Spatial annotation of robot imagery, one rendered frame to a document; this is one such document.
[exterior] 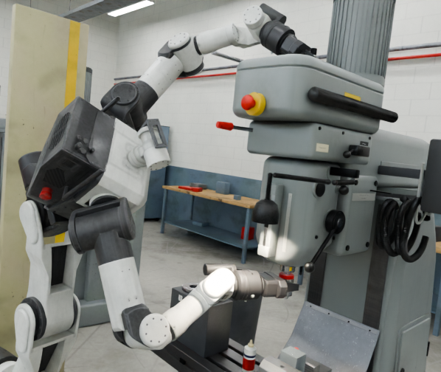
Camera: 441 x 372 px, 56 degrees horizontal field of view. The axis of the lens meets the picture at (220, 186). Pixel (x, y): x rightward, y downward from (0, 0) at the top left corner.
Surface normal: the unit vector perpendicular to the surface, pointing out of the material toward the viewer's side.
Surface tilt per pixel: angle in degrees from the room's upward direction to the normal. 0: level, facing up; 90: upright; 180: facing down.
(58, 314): 81
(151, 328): 64
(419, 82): 90
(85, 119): 58
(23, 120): 90
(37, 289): 90
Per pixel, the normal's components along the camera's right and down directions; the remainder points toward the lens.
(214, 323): 0.68, 0.13
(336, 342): -0.60, -0.47
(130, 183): 0.74, -0.41
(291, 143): -0.73, -0.01
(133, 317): 0.57, -0.32
